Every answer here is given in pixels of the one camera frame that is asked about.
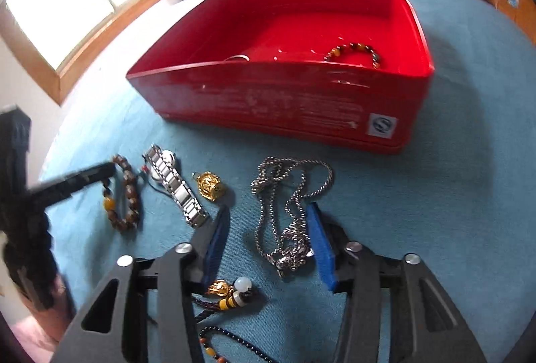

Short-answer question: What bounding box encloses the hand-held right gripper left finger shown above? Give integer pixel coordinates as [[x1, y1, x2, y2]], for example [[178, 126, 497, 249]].
[[50, 205, 231, 363]]

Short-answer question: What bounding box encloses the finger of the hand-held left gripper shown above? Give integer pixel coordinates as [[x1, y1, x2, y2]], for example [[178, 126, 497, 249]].
[[25, 162, 117, 208]]

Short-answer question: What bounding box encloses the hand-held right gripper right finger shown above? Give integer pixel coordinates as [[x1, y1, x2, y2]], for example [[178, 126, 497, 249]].
[[305, 202, 488, 363]]

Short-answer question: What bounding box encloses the silver chain necklace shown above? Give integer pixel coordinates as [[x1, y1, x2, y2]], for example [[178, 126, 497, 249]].
[[250, 156, 334, 278]]

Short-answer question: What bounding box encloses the gold pendant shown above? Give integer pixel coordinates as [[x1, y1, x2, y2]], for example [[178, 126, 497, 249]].
[[193, 171, 227, 202]]

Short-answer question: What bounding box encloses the corded pendant with white bead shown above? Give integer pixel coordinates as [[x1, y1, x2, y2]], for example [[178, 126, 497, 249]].
[[190, 277, 260, 324]]

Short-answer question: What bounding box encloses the brown wooden bead bracelet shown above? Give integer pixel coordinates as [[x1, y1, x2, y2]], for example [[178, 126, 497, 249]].
[[102, 154, 144, 234]]

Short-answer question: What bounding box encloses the black bead necklace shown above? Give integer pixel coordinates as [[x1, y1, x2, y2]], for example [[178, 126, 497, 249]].
[[199, 325, 277, 363]]

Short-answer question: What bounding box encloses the red box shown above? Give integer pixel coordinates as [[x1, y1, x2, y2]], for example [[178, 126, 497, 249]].
[[126, 0, 435, 156]]

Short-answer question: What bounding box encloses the person's left hand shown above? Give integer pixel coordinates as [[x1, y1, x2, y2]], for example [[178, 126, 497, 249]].
[[0, 216, 59, 311]]

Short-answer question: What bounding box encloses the silver metal wristwatch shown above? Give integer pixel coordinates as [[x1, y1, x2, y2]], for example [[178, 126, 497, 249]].
[[142, 144, 210, 229]]

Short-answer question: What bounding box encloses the blue blanket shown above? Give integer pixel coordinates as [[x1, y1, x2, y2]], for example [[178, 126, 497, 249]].
[[40, 0, 536, 363]]

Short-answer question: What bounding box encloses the amber and dark bead bracelet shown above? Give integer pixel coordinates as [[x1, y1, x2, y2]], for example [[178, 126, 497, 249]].
[[323, 43, 383, 70]]

